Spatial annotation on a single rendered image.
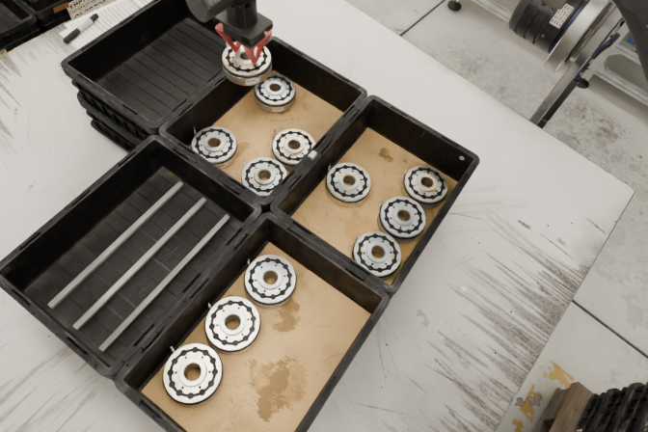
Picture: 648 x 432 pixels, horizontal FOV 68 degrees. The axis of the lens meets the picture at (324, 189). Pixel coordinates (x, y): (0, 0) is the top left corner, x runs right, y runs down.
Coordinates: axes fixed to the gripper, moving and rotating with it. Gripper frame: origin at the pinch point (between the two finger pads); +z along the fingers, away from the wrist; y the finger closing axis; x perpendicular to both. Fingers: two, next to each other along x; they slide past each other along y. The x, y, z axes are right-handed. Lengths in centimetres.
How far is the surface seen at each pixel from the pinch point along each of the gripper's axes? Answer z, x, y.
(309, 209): 22.4, -10.7, 26.1
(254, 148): 22.1, -6.0, 5.8
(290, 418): 22, -46, 49
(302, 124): 22.6, 7.1, 10.1
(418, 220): 20, 2, 47
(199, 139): 18.8, -13.8, -3.8
